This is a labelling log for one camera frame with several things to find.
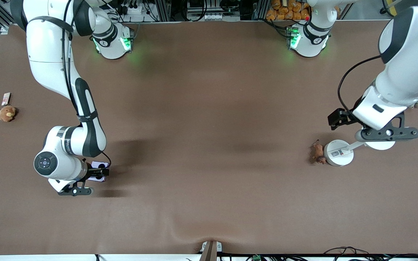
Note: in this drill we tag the small printed card box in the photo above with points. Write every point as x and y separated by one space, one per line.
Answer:
5 98

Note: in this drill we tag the lavender flip phone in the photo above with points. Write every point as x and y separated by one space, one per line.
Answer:
94 179

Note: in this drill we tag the brown lion statue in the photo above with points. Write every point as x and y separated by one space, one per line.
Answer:
318 152

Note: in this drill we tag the orange stuffed toys pile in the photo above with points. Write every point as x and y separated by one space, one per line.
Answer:
289 11

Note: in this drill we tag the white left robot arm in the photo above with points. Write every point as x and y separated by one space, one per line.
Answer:
408 72

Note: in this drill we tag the white round desk lamp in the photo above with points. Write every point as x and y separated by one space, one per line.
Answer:
337 154

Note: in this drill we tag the brown plush toy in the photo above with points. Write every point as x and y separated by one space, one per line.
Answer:
6 113

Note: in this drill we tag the white power strip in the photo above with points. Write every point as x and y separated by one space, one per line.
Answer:
132 9

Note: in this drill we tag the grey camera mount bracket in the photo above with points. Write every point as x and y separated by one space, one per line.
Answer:
210 251

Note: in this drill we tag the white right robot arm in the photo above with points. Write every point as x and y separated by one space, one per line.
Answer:
49 54

